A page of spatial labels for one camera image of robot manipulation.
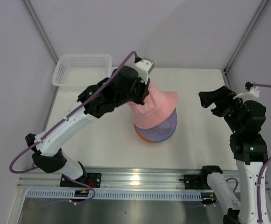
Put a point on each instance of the orange bucket hat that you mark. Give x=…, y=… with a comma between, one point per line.
x=143, y=138

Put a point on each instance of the white perforated plastic basket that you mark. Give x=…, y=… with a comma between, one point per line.
x=77, y=71

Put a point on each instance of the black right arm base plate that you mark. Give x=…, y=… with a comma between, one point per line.
x=194, y=182

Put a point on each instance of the aluminium front rail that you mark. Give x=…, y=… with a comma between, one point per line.
x=115, y=179

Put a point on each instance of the pink bucket hat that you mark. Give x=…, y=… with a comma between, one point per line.
x=157, y=107

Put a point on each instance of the aluminium frame post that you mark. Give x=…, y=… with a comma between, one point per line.
x=40, y=29
x=247, y=33

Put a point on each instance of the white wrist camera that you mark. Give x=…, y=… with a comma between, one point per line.
x=144, y=66
x=251, y=92

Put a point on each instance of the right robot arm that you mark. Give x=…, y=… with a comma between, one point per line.
x=250, y=153

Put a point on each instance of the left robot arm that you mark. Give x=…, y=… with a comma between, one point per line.
x=91, y=105

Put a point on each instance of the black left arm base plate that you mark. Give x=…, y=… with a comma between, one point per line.
x=93, y=180

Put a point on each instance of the aluminium frame post left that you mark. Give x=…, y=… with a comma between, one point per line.
x=40, y=29

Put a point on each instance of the white slotted cable duct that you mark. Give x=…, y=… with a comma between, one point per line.
x=116, y=195

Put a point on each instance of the aluminium frame post right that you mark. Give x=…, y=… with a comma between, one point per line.
x=247, y=33

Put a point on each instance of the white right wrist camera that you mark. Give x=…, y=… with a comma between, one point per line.
x=251, y=92

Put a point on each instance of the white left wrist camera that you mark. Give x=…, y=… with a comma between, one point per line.
x=144, y=66

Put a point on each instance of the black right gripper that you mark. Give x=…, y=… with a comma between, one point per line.
x=207, y=98

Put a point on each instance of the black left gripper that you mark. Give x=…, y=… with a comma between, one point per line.
x=144, y=93

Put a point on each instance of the lilac bucket hat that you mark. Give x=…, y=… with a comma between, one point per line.
x=162, y=130

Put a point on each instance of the blue bucket hat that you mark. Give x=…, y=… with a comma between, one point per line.
x=163, y=139

